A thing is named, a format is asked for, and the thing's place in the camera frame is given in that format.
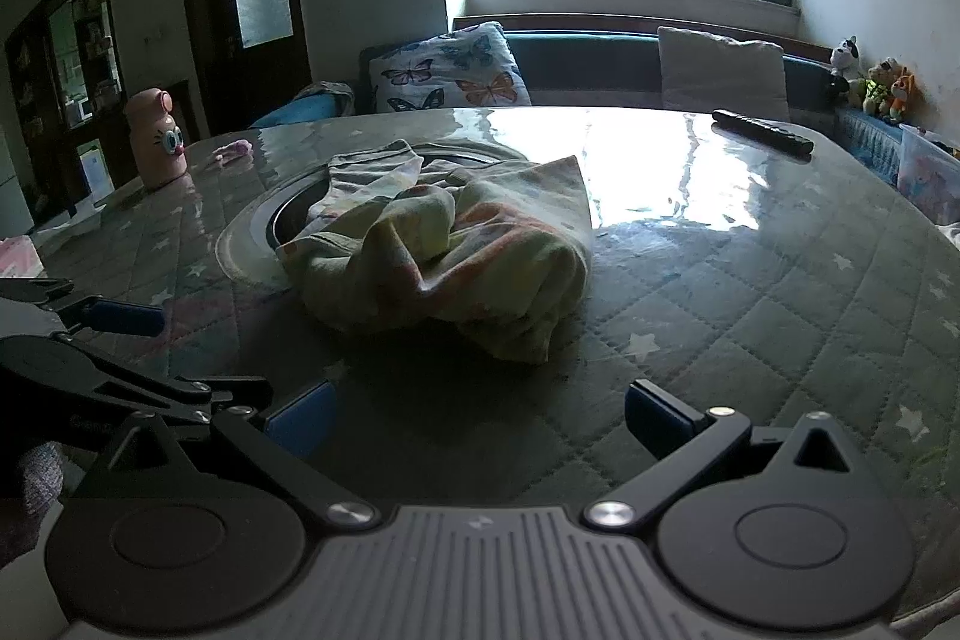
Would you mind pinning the white pillow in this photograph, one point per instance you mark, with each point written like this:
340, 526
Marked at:
720, 74

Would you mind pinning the blue cushioned bench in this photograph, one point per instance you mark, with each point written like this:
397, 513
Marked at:
585, 63

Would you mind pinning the clear plastic storage box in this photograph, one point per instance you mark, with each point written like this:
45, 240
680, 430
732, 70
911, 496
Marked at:
926, 175

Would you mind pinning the pink tissue pack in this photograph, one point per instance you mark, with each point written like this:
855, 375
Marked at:
19, 257

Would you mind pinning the dark wooden display cabinet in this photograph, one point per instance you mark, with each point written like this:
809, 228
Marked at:
67, 48

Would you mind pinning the pastel patterned pants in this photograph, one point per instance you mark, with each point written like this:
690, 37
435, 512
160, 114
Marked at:
450, 265

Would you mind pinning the pink cartoon thermos bottle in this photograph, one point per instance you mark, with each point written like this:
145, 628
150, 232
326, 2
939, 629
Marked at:
154, 153

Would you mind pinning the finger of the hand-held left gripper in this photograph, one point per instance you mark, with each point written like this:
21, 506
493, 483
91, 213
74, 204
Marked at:
112, 377
124, 319

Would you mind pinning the butterfly print pillow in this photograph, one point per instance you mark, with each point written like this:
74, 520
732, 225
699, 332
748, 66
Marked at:
450, 70

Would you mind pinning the yellow green plush toy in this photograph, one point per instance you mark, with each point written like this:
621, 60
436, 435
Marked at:
877, 89

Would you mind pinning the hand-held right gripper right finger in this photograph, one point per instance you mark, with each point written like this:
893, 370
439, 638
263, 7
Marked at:
656, 419

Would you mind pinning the blue folded cushion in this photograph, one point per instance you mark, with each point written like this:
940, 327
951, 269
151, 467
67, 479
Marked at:
300, 108

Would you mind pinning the black and white cow plush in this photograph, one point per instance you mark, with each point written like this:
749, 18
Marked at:
846, 57

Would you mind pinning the black plush toy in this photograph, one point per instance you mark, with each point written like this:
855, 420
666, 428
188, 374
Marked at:
836, 87

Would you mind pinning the orange plush toy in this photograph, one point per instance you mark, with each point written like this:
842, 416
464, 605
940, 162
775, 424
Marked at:
904, 96

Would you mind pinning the person's left forearm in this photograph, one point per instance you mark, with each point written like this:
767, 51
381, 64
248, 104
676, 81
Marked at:
45, 471

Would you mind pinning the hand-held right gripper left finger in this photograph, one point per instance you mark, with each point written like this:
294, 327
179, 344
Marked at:
304, 419

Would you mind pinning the black remote control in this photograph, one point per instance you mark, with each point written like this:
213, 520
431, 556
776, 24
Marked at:
757, 129

